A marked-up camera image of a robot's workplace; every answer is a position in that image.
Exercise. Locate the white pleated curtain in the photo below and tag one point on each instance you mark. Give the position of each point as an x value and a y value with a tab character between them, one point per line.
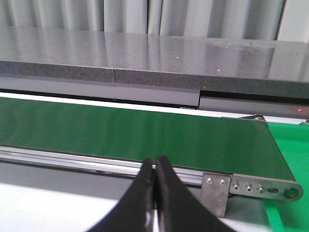
283	20

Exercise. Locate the metal mounting bracket plate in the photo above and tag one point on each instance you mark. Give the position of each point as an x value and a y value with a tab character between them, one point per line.
214	193

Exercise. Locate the aluminium conveyor frame rail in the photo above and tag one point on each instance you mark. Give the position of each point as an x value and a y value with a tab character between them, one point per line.
245	185

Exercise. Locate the green conveyor belt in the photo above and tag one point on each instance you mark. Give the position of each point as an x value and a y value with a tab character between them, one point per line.
239	146

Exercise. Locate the grey stone countertop slab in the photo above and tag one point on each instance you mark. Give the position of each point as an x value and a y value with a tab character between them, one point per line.
246	67

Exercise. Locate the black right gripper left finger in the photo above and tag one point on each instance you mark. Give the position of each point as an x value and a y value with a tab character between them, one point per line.
135	210

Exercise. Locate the grey cabinet front panel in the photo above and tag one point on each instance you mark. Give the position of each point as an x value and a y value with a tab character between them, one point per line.
147	95

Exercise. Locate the green mat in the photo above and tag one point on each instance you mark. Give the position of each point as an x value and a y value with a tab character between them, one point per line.
293	141

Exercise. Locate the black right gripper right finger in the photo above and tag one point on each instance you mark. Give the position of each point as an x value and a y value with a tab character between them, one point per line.
178	209

